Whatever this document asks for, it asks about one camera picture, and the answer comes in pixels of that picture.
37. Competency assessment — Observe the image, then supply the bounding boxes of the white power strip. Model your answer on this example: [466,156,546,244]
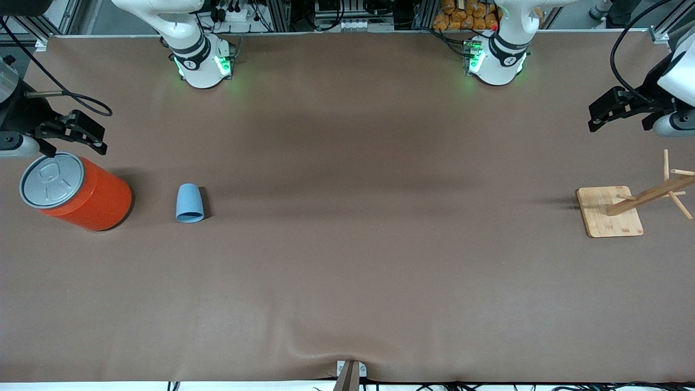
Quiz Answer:
[216,4,251,23]

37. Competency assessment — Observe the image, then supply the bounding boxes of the white terminal block strip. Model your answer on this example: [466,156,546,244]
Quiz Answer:
[339,19,395,31]

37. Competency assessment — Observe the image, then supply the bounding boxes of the light blue plastic cup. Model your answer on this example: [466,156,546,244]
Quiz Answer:
[175,183,205,224]

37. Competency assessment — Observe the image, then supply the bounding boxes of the orange can with grey lid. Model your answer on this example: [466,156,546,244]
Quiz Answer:
[20,152,133,232]

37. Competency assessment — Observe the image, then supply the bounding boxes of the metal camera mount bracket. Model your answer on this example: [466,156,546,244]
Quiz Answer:
[334,360,368,391]

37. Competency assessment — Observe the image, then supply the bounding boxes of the brown table cover cloth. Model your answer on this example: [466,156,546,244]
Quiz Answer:
[0,30,695,384]

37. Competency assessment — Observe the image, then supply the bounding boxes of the orange snack bags pile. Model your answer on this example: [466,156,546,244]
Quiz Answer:
[433,0,499,31]

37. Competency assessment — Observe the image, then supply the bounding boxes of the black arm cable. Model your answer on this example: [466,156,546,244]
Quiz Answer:
[610,0,677,105]
[0,16,113,117]

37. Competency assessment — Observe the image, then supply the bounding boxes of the wooden mug tree stand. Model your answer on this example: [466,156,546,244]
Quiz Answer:
[576,149,695,238]

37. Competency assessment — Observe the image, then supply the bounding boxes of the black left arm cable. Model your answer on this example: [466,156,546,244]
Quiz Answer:
[610,0,677,105]

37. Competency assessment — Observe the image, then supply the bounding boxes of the aluminium frame profile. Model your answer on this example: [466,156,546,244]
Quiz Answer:
[0,0,82,52]
[649,0,695,45]

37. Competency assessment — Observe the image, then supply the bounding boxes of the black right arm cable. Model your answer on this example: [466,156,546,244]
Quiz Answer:
[0,16,113,117]

